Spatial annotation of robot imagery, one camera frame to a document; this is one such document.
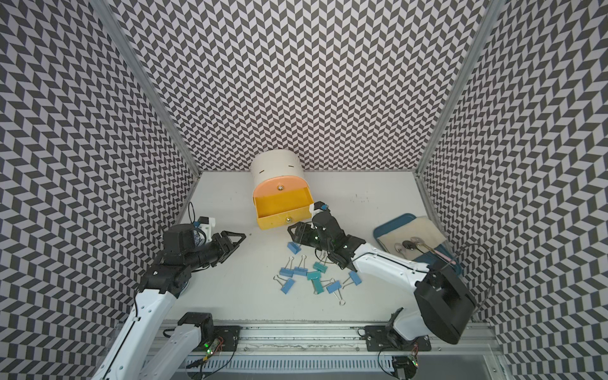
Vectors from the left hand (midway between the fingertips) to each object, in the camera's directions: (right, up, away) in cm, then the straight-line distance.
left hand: (242, 242), depth 74 cm
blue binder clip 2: (+12, -14, +13) cm, 23 cm away
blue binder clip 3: (+13, -18, +11) cm, 25 cm away
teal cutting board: (+74, -10, +20) cm, 77 cm away
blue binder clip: (+14, -6, +20) cm, 25 cm away
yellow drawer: (+12, +10, +5) cm, 17 cm away
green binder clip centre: (+22, -14, +11) cm, 29 cm away
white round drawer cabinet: (+3, +27, +22) cm, 35 cm away
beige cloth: (+68, +1, +25) cm, 73 cm away
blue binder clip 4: (+38, -16, +12) cm, 42 cm away
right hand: (+15, +1, +6) cm, 17 cm away
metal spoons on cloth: (+64, -5, +21) cm, 67 cm away
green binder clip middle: (+25, -12, +15) cm, 31 cm away
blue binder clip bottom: (+30, -19, +10) cm, 36 cm away
